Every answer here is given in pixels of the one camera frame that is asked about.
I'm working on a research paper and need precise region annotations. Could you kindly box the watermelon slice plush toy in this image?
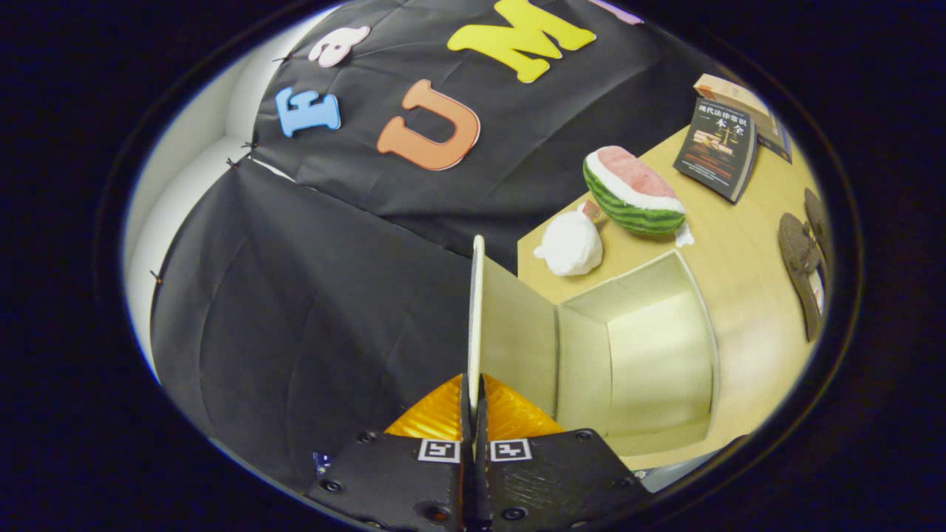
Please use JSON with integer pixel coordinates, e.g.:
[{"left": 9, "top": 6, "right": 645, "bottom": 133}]
[{"left": 582, "top": 146, "right": 695, "bottom": 248}]

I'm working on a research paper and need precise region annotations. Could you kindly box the black book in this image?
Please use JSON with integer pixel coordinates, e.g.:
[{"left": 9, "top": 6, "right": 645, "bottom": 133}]
[{"left": 673, "top": 98, "right": 758, "bottom": 204}]

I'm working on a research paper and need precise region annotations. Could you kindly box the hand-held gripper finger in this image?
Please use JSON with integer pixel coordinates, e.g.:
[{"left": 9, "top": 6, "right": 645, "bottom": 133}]
[
  {"left": 475, "top": 373, "right": 653, "bottom": 532},
  {"left": 305, "top": 373, "right": 476, "bottom": 532}
]

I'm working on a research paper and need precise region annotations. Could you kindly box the white plush toy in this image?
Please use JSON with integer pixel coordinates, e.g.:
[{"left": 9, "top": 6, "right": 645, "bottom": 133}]
[{"left": 534, "top": 201, "right": 605, "bottom": 277}]

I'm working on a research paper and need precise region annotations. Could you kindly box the blue book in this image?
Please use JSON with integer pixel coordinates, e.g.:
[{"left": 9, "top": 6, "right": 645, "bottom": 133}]
[{"left": 754, "top": 111, "right": 793, "bottom": 164}]

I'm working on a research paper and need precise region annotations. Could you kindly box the brown slipper shoe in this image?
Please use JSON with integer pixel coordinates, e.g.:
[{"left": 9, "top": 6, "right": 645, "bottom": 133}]
[
  {"left": 803, "top": 188, "right": 834, "bottom": 270},
  {"left": 777, "top": 213, "right": 826, "bottom": 343}
]

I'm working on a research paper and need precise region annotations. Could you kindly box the grey fabric storage box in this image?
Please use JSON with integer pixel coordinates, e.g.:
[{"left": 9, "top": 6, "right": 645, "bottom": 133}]
[{"left": 467, "top": 234, "right": 725, "bottom": 492}]

